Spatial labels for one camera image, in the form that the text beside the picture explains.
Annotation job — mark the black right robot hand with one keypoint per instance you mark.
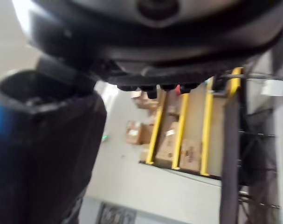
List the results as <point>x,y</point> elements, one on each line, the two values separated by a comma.
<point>155,35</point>

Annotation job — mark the yellow metal shelf rack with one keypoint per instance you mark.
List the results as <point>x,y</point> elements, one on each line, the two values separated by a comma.
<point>182,130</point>

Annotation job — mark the small brown cardboard box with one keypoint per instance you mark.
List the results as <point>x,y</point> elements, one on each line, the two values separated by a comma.
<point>143,102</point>

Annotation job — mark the brown cardboard box white label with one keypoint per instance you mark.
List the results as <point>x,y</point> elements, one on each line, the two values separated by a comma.
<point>135,131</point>

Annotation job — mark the small green object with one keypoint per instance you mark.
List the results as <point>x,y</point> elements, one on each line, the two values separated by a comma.
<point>105,138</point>

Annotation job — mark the plain brown cardboard box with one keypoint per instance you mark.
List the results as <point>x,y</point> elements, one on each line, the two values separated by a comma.
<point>164,151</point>

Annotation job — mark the printed brown cardboard box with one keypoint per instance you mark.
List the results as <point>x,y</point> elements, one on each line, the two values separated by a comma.
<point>190,155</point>

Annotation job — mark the patterned floor grate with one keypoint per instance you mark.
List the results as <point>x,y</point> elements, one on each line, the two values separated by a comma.
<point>116,213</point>

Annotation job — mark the dark upright post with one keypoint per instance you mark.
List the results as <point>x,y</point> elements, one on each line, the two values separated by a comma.
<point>229,151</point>

